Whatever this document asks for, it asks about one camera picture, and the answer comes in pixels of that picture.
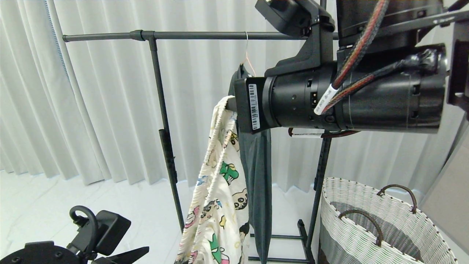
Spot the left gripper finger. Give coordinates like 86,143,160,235
92,246,149,264

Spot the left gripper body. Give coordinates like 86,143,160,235
0,240,96,264

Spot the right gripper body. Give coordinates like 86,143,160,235
234,60,447,133

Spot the cream printed garment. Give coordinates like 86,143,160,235
175,95,250,264

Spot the dark grey long-sleeved shirt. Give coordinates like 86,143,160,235
228,64,272,264

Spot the pink clothes hanger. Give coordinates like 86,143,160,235
244,32,257,76

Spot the white laundry basket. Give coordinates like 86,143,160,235
318,177,458,264

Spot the black clothes rack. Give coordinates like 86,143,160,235
62,30,339,264

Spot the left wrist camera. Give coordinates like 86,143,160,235
68,210,132,257

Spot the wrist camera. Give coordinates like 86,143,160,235
255,0,336,78
68,210,132,257

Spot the black cable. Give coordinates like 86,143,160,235
70,205,99,253

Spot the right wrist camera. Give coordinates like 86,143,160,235
255,0,336,78

